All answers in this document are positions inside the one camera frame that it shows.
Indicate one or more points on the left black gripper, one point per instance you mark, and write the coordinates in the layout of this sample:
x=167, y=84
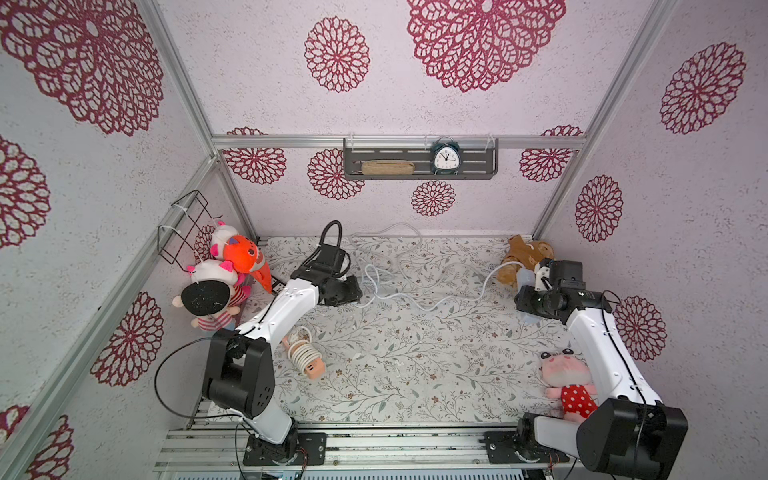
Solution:
x=355, y=293

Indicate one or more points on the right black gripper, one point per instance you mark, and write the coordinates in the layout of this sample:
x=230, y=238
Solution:
x=528, y=300

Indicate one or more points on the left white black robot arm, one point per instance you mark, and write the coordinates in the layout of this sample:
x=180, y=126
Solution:
x=239, y=374

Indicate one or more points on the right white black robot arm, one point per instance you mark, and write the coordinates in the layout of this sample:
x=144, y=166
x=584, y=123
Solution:
x=613, y=422

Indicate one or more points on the brown teddy bear plush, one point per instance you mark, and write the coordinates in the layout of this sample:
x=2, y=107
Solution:
x=522, y=254

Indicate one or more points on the pink plush red dotted dress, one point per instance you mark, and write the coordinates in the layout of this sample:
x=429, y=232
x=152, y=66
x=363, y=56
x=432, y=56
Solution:
x=569, y=380

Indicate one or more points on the orange fish plush toy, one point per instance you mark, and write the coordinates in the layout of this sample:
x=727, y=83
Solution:
x=227, y=244

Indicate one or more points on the tan pouch on shelf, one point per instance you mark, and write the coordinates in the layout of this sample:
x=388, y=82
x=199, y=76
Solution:
x=387, y=168

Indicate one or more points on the black faced striped plush doll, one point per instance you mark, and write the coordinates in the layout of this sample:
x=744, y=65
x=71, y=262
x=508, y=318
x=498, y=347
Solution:
x=214, y=295

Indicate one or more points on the floral table mat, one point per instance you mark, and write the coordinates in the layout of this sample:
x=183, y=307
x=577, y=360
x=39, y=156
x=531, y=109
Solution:
x=435, y=339

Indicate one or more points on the teal alarm clock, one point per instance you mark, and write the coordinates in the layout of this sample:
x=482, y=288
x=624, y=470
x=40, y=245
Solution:
x=446, y=158

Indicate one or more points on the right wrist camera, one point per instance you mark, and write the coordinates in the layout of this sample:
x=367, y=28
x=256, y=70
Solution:
x=542, y=275

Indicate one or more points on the black wire wall basket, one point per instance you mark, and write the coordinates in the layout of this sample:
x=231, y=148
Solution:
x=176, y=243

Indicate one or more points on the grey wall shelf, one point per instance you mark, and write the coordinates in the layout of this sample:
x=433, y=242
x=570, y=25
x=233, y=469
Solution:
x=480, y=159

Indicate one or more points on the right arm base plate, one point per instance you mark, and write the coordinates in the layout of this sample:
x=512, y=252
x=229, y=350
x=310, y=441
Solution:
x=506, y=447

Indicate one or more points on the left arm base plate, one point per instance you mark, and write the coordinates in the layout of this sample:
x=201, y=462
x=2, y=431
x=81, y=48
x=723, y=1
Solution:
x=298, y=449

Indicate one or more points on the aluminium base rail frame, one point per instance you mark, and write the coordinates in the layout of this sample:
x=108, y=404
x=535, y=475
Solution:
x=480, y=451

